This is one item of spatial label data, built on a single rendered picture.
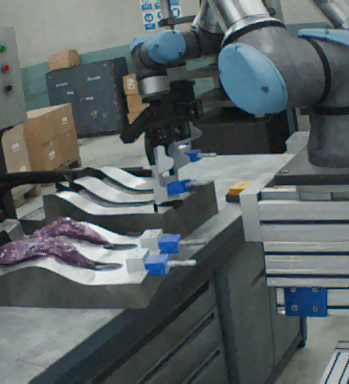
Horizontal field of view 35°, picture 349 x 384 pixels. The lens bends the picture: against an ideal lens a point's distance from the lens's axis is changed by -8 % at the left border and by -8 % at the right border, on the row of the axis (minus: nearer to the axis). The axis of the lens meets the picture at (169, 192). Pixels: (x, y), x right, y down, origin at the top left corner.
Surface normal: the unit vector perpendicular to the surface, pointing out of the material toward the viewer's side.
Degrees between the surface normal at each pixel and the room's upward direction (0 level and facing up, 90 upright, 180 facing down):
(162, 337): 90
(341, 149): 73
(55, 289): 90
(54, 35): 90
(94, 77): 90
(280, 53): 58
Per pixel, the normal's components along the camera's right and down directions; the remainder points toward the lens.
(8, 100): 0.85, 0.00
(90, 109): -0.39, 0.30
